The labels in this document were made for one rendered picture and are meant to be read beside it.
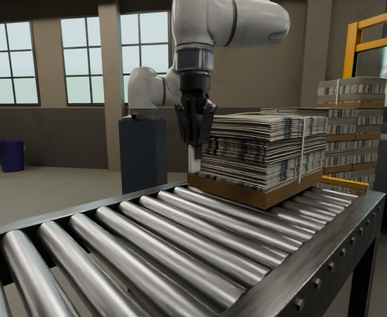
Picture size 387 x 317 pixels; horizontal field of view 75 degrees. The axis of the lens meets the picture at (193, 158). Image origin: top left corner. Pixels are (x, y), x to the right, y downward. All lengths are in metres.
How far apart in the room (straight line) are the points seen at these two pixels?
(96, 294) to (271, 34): 0.62
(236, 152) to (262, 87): 3.52
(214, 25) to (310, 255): 0.49
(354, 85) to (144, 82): 1.54
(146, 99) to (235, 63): 2.99
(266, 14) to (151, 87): 0.82
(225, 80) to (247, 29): 3.55
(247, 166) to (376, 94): 1.79
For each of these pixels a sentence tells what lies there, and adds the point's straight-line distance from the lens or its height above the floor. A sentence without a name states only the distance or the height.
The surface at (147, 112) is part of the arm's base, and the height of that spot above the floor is 1.04.
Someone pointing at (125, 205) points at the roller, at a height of 0.80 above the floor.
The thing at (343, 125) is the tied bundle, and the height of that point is 0.95.
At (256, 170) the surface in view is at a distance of 0.65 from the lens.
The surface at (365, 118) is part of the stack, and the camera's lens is 2.28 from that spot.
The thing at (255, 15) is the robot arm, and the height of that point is 1.25.
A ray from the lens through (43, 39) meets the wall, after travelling 5.52.
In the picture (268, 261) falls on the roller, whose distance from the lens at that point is 0.50.
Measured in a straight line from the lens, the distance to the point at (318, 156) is 0.94.
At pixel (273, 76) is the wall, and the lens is 4.21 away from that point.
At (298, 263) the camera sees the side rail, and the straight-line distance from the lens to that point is 0.48.
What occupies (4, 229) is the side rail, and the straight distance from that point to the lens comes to 0.69.
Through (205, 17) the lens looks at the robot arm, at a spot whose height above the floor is 1.24.
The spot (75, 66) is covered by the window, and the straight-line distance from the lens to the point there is 5.07.
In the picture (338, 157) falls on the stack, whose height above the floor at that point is 0.72.
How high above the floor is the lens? 1.05
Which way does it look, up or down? 11 degrees down
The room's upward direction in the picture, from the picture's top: straight up
